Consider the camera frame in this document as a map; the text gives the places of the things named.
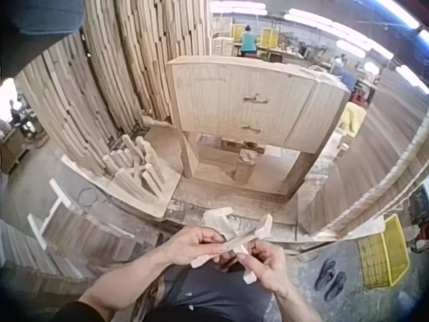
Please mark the person's left hand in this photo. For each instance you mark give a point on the person's left hand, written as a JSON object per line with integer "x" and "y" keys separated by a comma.
{"x": 189, "y": 245}

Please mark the person's right hand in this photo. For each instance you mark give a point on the person's right hand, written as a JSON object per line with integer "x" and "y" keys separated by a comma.
{"x": 271, "y": 271}

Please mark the short pale wooden piece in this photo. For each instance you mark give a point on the short pale wooden piece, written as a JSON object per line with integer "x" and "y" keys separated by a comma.
{"x": 218, "y": 218}

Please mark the long pale wooden piece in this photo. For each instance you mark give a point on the long pale wooden piece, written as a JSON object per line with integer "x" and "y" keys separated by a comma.
{"x": 246, "y": 236}

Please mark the black sandal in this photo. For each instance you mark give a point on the black sandal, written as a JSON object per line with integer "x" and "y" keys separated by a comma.
{"x": 336, "y": 286}
{"x": 325, "y": 275}

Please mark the person's legs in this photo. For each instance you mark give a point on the person's legs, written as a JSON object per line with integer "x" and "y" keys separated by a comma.
{"x": 214, "y": 295}

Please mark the round wooden stump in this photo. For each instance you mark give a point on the round wooden stump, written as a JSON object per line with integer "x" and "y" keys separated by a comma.
{"x": 246, "y": 167}

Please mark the yellow plastic crate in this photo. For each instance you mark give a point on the yellow plastic crate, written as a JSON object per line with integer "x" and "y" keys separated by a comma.
{"x": 385, "y": 255}

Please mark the low stack of wood boards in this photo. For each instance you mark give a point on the low stack of wood boards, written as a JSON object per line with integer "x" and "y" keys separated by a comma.
{"x": 67, "y": 248}

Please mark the slatted wooden panel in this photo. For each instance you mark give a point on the slatted wooden panel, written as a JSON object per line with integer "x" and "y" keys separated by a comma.
{"x": 372, "y": 174}

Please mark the large unfinished wooden cabinet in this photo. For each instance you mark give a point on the large unfinished wooden cabinet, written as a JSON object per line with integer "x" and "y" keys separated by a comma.
{"x": 248, "y": 100}

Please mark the yellow plastic chair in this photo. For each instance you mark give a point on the yellow plastic chair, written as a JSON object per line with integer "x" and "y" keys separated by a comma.
{"x": 352, "y": 119}

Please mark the tall stacks of wood planks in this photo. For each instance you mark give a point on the tall stacks of wood planks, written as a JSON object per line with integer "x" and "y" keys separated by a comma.
{"x": 110, "y": 73}

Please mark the red stool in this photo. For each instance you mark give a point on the red stool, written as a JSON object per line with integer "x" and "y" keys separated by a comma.
{"x": 357, "y": 96}

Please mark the wooden work table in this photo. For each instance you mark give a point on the wooden work table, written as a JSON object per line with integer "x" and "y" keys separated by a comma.
{"x": 18, "y": 147}

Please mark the white wooden frame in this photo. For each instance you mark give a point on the white wooden frame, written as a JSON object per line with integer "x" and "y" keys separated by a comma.
{"x": 55, "y": 208}

